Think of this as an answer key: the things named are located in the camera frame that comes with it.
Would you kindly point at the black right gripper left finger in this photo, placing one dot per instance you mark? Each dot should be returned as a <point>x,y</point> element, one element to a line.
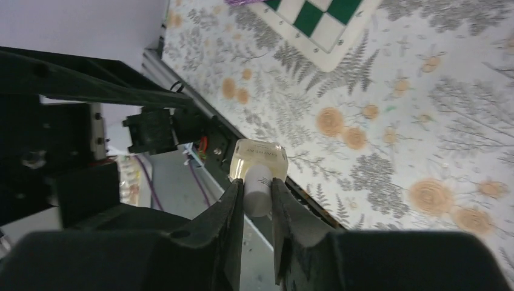
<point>207,250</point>

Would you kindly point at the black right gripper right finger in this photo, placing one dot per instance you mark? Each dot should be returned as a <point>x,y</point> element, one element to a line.
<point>305,256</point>

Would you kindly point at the clear nail polish bottle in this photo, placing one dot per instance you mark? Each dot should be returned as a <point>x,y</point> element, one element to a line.
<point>257,163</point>

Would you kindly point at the floral patterned table mat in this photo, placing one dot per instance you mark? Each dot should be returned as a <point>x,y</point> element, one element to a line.
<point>412,129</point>

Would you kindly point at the green white checkered board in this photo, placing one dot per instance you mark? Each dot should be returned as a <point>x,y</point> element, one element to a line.
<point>321,30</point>

